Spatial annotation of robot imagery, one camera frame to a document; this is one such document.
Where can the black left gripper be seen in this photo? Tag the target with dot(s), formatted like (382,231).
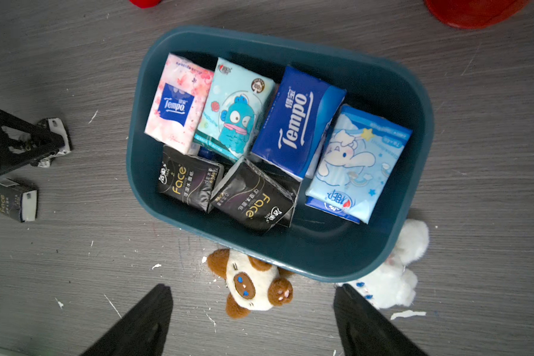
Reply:
(15,134)

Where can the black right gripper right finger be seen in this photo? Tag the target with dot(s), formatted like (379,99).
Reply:
(364,330)

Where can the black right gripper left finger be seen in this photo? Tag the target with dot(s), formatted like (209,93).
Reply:
(143,330)

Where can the black packet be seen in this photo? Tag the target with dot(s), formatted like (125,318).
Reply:
(189,179)
(251,197)
(18,201)
(57,134)

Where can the black packet front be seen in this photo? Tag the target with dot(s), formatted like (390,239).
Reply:
(57,134)

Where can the light blue tissue pack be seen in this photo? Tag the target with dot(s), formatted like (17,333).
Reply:
(355,165)

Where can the pink Tempo tissue pack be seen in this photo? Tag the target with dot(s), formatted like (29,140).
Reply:
(179,103)

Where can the dark blue Tempo tissue pack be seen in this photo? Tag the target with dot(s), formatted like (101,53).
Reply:
(300,115)

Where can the teal monster tissue pack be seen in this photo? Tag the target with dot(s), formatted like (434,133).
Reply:
(234,110)

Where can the teal storage box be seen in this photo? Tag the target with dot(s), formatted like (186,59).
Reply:
(307,241)

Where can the white plush toy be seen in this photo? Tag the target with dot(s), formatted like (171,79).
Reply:
(393,283)

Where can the brown white plush dog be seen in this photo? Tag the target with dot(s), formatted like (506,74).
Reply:
(253,285)

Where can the red plush apple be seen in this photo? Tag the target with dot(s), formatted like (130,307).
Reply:
(145,4)

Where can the red cup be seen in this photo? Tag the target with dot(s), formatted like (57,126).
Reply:
(474,14)

